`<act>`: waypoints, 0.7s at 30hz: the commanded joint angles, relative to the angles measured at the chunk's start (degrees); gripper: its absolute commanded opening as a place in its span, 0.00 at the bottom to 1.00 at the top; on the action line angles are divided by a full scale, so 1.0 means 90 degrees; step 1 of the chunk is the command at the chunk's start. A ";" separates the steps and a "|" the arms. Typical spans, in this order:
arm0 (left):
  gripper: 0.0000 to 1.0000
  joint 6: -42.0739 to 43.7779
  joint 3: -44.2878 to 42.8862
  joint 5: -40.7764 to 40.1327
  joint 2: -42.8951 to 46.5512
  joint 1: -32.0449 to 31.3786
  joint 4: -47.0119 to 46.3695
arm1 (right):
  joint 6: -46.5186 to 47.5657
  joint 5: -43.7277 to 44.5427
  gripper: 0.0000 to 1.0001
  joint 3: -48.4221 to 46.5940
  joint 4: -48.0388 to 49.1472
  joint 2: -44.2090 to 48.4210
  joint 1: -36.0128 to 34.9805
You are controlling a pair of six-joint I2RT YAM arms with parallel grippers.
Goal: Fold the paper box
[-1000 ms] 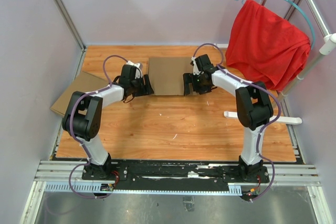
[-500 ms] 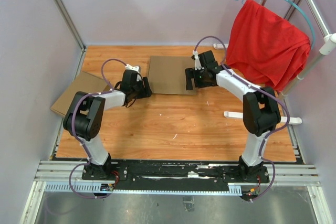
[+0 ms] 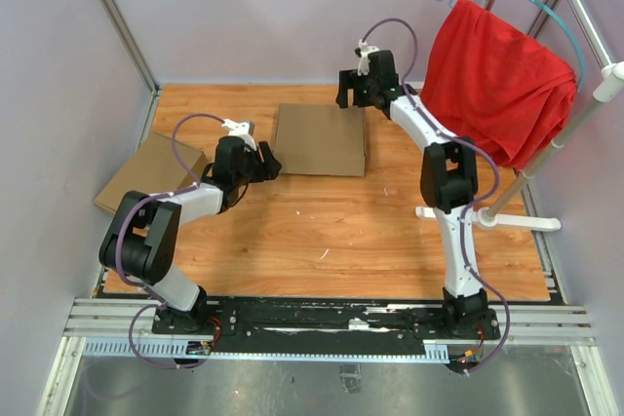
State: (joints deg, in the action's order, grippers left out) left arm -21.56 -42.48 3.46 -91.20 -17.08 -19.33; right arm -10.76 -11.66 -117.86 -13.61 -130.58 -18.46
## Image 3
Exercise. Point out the grey slotted cable duct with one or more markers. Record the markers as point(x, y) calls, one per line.
point(179, 349)

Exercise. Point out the red cloth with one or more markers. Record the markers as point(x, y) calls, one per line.
point(489, 81)

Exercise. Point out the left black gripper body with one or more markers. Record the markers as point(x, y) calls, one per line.
point(253, 170)

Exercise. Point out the white clothes rack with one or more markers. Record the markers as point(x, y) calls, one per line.
point(498, 185)

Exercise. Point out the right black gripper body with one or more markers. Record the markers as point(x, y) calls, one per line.
point(366, 89)

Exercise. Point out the folded brown cardboard box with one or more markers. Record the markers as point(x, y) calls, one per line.
point(153, 168)

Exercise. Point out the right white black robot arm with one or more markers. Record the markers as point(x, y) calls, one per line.
point(448, 183)

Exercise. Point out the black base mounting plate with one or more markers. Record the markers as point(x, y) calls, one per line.
point(319, 325)

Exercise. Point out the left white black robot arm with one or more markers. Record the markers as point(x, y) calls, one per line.
point(140, 243)

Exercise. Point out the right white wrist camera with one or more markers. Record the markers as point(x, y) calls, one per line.
point(364, 52)

